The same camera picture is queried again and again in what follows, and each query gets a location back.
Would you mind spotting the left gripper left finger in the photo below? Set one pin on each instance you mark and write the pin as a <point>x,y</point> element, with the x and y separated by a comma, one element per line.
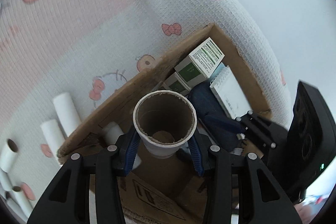
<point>66,199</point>

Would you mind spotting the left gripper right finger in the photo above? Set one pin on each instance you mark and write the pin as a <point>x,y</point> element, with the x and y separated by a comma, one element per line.
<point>260,197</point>

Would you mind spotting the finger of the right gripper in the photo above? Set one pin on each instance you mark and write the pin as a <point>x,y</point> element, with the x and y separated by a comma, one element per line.
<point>250,123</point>
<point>263,141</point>

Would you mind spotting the white spiral notepad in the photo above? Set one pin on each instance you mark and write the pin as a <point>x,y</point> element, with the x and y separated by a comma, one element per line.
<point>229,94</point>

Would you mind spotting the white cardboard tube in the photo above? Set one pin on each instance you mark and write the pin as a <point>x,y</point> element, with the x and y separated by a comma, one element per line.
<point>111,133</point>
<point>22,200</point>
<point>53,135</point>
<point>67,113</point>
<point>16,209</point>
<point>5,181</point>
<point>9,154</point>
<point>165,121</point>

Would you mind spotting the person's hand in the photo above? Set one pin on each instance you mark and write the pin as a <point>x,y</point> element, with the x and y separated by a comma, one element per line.
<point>307,211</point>

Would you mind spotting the blue denim book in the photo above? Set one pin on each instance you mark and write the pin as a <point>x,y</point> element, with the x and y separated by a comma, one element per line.
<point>222,128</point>

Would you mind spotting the white green carton box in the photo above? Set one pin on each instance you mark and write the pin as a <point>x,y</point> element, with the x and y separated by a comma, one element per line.
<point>176,84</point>
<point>200,64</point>

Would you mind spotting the pink white waffle blanket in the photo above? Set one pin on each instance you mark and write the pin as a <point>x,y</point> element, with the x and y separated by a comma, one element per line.
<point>90,48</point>

